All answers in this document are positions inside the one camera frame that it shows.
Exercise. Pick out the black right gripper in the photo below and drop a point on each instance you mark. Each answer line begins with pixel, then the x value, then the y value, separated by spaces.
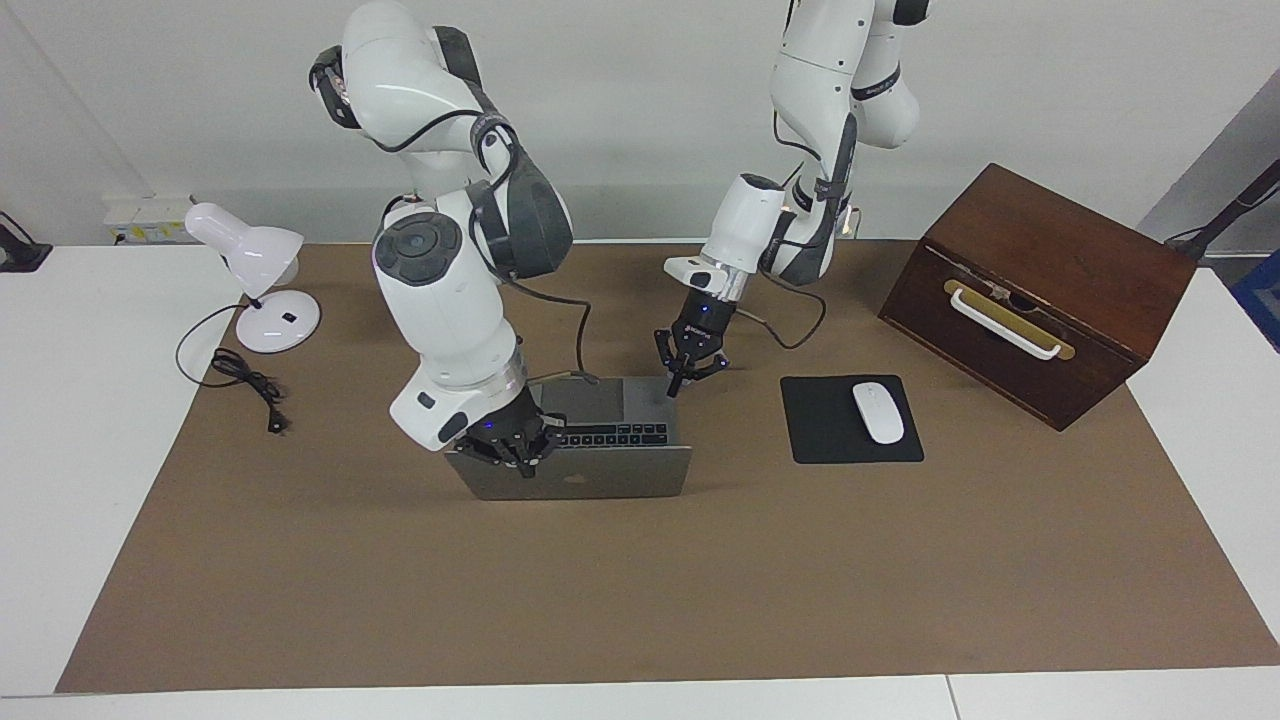
pixel 510 430

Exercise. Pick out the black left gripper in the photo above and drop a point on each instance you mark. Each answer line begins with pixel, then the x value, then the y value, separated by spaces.
pixel 700 335

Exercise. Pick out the grey laptop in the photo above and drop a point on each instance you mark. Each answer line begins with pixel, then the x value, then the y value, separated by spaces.
pixel 620 475

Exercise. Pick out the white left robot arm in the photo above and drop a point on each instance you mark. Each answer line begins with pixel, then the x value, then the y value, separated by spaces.
pixel 820 130

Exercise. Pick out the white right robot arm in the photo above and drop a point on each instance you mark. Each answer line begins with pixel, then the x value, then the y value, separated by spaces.
pixel 450 300

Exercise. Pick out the black mouse pad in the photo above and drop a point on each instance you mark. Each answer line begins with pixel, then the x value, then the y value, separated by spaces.
pixel 825 425

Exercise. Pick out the brown table mat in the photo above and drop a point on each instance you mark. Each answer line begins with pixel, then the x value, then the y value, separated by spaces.
pixel 640 580

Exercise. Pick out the white computer mouse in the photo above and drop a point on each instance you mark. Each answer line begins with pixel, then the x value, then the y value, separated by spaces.
pixel 878 412

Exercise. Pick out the white desk lamp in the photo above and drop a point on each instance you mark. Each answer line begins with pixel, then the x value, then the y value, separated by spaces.
pixel 255 255

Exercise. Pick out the brass plate on box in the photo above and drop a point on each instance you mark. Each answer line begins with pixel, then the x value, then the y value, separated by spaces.
pixel 1066 350

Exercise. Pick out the dark brown wooden box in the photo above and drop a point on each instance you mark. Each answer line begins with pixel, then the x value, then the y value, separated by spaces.
pixel 1080 260

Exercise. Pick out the white power strip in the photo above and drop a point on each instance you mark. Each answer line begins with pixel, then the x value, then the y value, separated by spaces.
pixel 140 215

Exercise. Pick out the black stand pole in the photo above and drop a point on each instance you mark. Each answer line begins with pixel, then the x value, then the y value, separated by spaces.
pixel 1225 215

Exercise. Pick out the blue object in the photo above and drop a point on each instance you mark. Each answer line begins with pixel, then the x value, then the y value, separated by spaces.
pixel 1262 300

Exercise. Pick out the black clamp mount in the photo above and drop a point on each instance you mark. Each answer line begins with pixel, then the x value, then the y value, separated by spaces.
pixel 15 250

